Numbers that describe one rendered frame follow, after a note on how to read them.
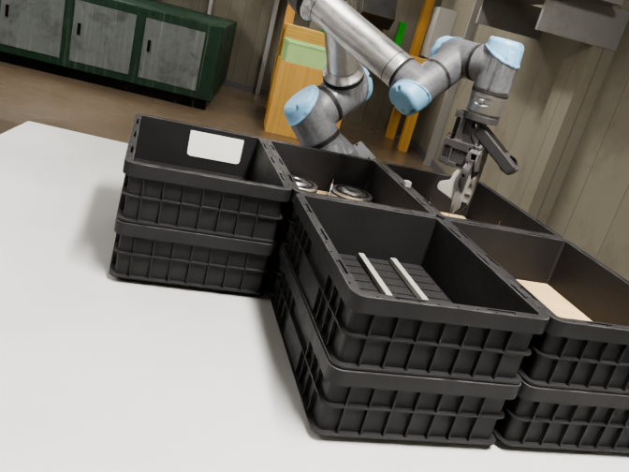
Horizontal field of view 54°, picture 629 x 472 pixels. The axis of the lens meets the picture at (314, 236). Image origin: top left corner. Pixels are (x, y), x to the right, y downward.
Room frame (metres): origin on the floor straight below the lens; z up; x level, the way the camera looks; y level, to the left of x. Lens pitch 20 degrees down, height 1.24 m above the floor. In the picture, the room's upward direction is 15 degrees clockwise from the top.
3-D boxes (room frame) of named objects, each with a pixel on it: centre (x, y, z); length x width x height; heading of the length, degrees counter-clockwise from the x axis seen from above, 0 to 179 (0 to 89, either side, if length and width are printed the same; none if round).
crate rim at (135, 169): (1.22, 0.26, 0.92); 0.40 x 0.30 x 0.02; 18
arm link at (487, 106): (1.31, -0.27, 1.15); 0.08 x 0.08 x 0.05
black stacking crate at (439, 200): (1.41, -0.31, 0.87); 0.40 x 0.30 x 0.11; 18
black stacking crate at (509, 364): (0.93, -0.15, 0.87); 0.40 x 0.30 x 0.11; 18
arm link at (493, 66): (1.32, -0.27, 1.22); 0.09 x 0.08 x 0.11; 45
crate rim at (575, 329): (1.02, -0.43, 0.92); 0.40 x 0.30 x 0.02; 18
